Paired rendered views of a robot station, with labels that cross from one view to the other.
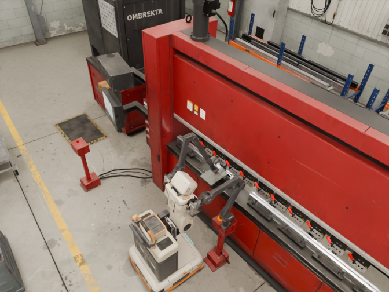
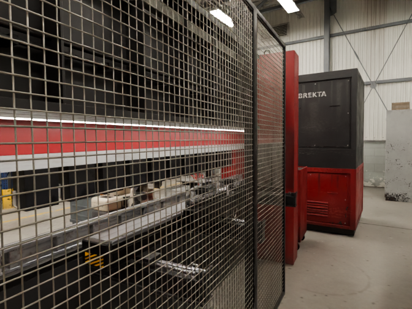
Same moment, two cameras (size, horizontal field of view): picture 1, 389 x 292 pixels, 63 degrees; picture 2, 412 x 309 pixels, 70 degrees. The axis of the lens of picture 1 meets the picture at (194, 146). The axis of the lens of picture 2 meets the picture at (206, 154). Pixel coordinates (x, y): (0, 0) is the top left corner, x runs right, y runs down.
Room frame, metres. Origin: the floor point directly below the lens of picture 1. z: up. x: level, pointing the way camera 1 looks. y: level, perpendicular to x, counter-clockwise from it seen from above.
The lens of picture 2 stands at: (1.66, -2.83, 1.38)
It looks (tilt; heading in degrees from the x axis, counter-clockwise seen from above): 3 degrees down; 71
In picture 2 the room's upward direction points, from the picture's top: 1 degrees counter-clockwise
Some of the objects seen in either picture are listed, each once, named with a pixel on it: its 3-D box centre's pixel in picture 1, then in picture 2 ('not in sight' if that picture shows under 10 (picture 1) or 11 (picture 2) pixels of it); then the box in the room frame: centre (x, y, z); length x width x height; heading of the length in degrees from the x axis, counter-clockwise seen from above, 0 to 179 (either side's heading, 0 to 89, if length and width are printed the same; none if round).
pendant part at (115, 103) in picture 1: (114, 108); not in sight; (2.99, 0.95, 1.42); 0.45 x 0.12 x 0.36; 31
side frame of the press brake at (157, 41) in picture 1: (180, 113); (259, 157); (3.34, 0.21, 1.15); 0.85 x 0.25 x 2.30; 134
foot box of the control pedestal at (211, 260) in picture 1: (216, 257); not in sight; (1.94, -0.33, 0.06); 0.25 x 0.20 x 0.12; 128
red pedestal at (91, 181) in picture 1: (84, 164); not in sight; (3.04, 1.50, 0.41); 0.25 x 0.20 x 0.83; 134
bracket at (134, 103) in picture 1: (137, 112); not in sight; (3.27, 0.75, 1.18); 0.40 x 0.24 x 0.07; 44
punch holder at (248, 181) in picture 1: (250, 176); (184, 164); (2.24, -0.60, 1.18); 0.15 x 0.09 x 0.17; 44
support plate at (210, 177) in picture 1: (213, 175); (193, 180); (2.41, -0.23, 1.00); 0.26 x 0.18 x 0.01; 134
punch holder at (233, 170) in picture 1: (236, 165); (197, 162); (2.39, -0.46, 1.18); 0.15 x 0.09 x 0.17; 44
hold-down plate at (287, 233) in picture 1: (291, 236); not in sight; (1.75, -0.99, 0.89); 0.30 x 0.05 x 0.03; 44
